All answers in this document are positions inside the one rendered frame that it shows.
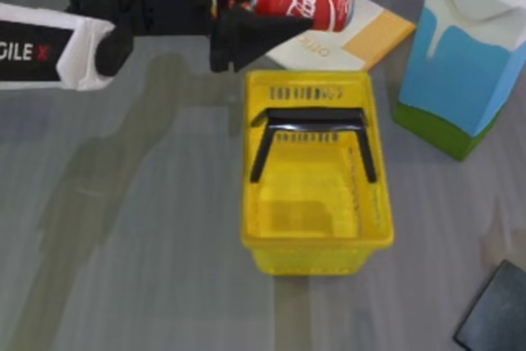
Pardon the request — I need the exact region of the black basket handle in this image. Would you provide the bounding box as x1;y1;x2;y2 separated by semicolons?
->
249;106;378;184

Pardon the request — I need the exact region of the white and orange book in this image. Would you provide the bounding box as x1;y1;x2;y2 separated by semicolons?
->
262;0;417;72

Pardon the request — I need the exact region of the blue white green milk carton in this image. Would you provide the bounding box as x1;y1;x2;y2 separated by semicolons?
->
392;0;526;162

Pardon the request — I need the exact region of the dark slate coaster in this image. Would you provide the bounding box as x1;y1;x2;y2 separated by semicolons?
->
452;258;526;351

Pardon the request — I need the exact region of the yellow plastic shopping basket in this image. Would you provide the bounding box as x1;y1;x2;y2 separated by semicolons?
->
238;69;396;277

